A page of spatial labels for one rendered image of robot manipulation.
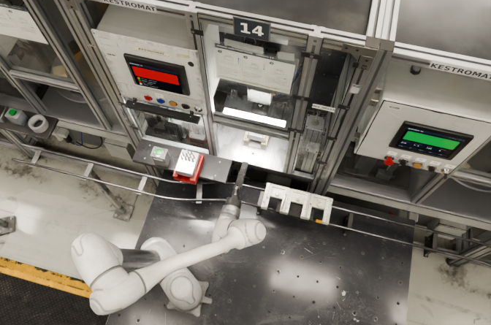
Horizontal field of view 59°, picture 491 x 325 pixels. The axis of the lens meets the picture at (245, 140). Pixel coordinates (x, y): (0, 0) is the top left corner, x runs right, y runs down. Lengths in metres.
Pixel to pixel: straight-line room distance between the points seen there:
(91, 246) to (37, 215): 1.86
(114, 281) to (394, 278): 1.51
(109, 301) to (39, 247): 1.87
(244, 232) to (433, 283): 1.85
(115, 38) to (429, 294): 2.60
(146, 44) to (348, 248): 1.56
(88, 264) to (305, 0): 1.21
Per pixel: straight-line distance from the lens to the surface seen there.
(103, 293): 1.69
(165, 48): 1.67
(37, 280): 3.43
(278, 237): 2.49
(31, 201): 3.65
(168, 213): 2.57
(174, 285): 2.19
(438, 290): 3.38
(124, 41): 1.74
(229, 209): 2.00
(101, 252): 1.74
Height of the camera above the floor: 3.09
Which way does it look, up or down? 63 degrees down
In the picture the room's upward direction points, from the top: straight up
